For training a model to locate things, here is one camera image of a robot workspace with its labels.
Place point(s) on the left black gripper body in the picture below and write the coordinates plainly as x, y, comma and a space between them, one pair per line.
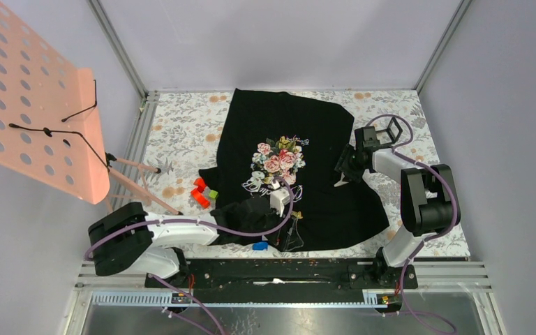
279, 236

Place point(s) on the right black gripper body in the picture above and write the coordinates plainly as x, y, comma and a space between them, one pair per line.
352, 169

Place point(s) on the black floral t-shirt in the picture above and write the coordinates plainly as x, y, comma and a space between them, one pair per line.
296, 141

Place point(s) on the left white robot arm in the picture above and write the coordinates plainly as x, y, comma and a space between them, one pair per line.
130, 238

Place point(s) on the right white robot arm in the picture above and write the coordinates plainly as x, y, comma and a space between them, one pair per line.
429, 205

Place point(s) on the black brooch box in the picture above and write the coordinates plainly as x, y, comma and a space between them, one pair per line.
392, 133

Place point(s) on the blue clip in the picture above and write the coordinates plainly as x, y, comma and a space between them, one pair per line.
260, 246

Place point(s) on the green cube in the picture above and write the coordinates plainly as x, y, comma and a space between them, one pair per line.
213, 194

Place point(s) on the orange red block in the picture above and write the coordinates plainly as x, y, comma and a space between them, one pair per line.
198, 193

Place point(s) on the floral table mat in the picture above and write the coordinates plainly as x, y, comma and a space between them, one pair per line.
184, 130

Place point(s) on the pink perforated music stand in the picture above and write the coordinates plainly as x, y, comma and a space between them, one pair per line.
50, 128

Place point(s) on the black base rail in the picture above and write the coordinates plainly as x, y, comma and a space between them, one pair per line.
289, 280

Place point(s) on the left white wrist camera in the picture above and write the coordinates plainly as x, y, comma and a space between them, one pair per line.
279, 198

